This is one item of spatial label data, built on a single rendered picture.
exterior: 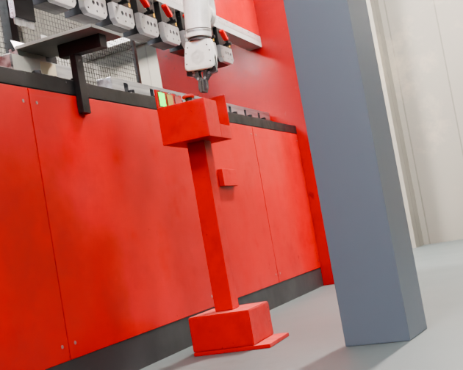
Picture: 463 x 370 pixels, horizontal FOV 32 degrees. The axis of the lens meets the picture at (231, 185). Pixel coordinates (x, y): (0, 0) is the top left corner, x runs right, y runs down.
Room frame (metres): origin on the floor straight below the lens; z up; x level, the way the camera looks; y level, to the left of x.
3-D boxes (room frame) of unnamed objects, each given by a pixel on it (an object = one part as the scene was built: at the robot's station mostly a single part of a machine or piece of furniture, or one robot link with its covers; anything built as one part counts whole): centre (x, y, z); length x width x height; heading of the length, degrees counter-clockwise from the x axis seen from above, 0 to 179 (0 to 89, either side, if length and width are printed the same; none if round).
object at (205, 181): (2.57, 0.08, 0.39); 0.06 x 0.06 x 0.54; 70
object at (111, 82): (3.58, 0.07, 0.92); 1.68 x 0.06 x 0.10; 158
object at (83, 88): (2.34, 0.36, 0.88); 0.14 x 0.04 x 0.22; 68
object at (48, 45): (2.36, 0.40, 1.00); 0.26 x 0.18 x 0.01; 68
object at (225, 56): (3.87, -0.05, 1.26); 0.15 x 0.09 x 0.17; 158
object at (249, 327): (2.56, 0.05, 0.06); 0.25 x 0.20 x 0.12; 70
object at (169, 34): (3.32, 0.17, 1.26); 0.15 x 0.09 x 0.17; 158
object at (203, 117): (2.57, 0.08, 0.75); 0.20 x 0.16 x 0.18; 160
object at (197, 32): (2.60, 0.02, 1.01); 0.09 x 0.08 x 0.03; 70
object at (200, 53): (2.61, 0.03, 0.95); 0.10 x 0.07 x 0.11; 70
